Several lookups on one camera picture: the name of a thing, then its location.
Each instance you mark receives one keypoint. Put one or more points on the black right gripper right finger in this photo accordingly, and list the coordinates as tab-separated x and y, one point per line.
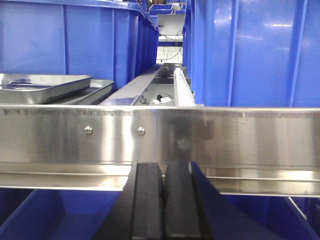
195	210

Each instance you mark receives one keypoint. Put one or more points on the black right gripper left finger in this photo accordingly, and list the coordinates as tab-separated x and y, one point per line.
138	213

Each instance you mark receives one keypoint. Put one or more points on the silver metal tray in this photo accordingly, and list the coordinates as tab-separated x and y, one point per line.
98	90
35	89

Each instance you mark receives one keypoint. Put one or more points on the blue lower right bin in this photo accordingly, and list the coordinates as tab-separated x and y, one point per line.
277	213

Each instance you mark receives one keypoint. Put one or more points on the blue lower centre bin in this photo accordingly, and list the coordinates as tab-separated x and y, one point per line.
59	215

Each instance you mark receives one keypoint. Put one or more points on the large blue upper bin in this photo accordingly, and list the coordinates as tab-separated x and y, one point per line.
106	39

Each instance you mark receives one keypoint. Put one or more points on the blue upper right bin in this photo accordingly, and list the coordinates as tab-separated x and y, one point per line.
253	53

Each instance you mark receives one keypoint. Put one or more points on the stainless steel shelf rail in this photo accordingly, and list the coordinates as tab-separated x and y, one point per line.
241	150

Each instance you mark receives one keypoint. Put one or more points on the grey metal divider rail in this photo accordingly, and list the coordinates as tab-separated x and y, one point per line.
129	94

